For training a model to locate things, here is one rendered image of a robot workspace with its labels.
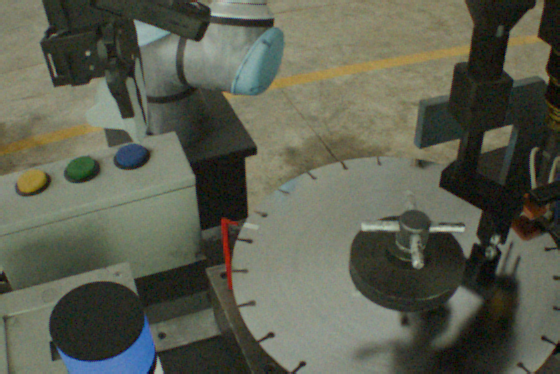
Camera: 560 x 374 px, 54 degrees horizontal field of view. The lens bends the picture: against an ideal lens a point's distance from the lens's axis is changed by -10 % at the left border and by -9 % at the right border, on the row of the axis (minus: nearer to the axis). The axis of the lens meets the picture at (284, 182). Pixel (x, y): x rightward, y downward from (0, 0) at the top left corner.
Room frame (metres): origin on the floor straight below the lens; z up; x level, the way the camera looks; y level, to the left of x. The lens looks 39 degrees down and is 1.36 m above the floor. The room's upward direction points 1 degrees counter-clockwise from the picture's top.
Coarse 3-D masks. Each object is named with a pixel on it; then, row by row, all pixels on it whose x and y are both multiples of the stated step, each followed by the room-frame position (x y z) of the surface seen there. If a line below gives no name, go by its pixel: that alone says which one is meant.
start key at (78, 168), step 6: (72, 162) 0.61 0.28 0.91; (78, 162) 0.61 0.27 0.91; (84, 162) 0.61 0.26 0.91; (90, 162) 0.61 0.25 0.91; (72, 168) 0.59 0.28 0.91; (78, 168) 0.59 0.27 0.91; (84, 168) 0.59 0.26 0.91; (90, 168) 0.59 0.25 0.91; (72, 174) 0.58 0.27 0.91; (78, 174) 0.58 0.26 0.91; (84, 174) 0.58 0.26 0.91; (90, 174) 0.59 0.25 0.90
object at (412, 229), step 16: (416, 208) 0.41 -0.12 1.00; (368, 224) 0.39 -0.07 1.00; (384, 224) 0.39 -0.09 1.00; (400, 224) 0.38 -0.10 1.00; (416, 224) 0.38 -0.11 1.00; (432, 224) 0.39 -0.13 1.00; (448, 224) 0.38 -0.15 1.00; (464, 224) 0.38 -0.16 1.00; (400, 240) 0.38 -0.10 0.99; (416, 240) 0.37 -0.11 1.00; (416, 256) 0.35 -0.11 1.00
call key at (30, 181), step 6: (24, 174) 0.58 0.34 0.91; (30, 174) 0.58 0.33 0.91; (36, 174) 0.58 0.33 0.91; (42, 174) 0.58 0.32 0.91; (18, 180) 0.57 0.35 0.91; (24, 180) 0.57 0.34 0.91; (30, 180) 0.57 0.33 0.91; (36, 180) 0.57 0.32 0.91; (42, 180) 0.57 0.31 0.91; (18, 186) 0.56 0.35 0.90; (24, 186) 0.56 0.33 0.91; (30, 186) 0.56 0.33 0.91; (36, 186) 0.56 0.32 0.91; (42, 186) 0.57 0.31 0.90; (30, 192) 0.55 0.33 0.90
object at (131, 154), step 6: (132, 144) 0.64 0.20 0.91; (120, 150) 0.63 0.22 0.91; (126, 150) 0.63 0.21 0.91; (132, 150) 0.63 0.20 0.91; (138, 150) 0.63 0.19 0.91; (144, 150) 0.63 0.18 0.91; (120, 156) 0.62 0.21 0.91; (126, 156) 0.62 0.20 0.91; (132, 156) 0.62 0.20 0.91; (138, 156) 0.62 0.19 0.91; (144, 156) 0.62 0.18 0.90; (120, 162) 0.61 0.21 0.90; (126, 162) 0.61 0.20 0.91; (132, 162) 0.61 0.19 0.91; (138, 162) 0.61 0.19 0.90
